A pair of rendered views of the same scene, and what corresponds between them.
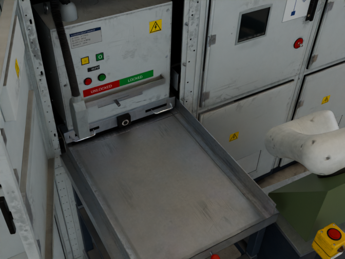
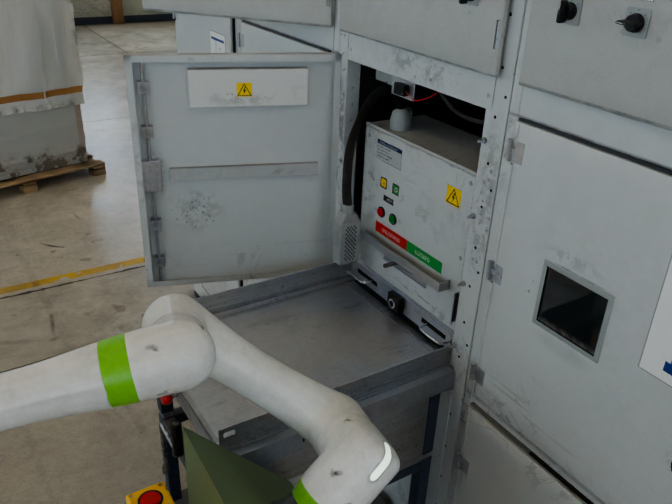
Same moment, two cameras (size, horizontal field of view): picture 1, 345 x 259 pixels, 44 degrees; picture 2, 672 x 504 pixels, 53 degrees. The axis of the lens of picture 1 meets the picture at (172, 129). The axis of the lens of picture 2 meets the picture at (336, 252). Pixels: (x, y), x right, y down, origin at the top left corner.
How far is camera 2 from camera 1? 195 cm
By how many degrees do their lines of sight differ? 71
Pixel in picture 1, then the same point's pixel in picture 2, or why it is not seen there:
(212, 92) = (489, 381)
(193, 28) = (480, 231)
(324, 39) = not seen: outside the picture
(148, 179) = (297, 336)
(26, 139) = (238, 165)
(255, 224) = (206, 432)
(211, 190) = not seen: hidden behind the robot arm
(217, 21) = (507, 246)
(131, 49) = (424, 207)
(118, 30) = (416, 169)
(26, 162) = (207, 167)
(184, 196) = not seen: hidden behind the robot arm
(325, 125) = (338, 441)
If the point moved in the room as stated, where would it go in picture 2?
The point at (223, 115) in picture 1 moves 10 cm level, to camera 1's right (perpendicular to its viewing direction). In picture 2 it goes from (502, 453) to (511, 483)
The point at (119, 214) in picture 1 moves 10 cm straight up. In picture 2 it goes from (240, 317) to (239, 289)
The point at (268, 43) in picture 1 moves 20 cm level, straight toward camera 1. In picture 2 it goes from (602, 389) to (503, 372)
